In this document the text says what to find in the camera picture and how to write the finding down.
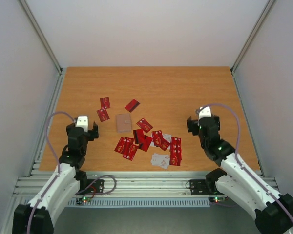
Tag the red VIP card under pile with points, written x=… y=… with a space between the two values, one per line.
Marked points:
x=130 y=152

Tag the red card stack right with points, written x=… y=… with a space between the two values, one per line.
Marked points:
x=175 y=156

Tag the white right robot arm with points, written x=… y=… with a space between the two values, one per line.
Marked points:
x=271 y=211

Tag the pink leather card holder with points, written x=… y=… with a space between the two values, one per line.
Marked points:
x=123 y=123

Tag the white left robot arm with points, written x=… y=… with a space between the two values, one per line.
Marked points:
x=40 y=214

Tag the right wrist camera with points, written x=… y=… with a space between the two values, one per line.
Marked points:
x=203 y=112

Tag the red VIP card left pile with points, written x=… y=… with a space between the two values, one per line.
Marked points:
x=124 y=145

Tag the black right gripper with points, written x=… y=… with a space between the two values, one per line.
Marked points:
x=191 y=125

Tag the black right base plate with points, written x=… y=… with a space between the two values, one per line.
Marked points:
x=202 y=187

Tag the red card below far left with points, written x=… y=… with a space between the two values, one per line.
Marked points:
x=103 y=115

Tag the aluminium front rail frame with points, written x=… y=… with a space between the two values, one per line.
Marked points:
x=129 y=183

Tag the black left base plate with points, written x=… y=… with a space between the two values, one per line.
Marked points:
x=90 y=188

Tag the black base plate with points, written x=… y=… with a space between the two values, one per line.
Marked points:
x=202 y=187
x=90 y=188

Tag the white card front right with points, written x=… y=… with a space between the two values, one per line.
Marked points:
x=160 y=160

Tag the grey slotted cable duct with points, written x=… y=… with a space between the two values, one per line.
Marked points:
x=148 y=202

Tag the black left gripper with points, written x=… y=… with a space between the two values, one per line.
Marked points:
x=94 y=133

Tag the dark red card top centre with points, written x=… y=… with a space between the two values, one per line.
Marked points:
x=132 y=105

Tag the red VIP card top pile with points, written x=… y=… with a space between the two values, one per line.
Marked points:
x=144 y=125

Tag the dark red magstripe card centre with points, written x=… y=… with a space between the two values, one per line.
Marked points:
x=143 y=141

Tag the red VIP card centre right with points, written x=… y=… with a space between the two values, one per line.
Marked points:
x=159 y=140

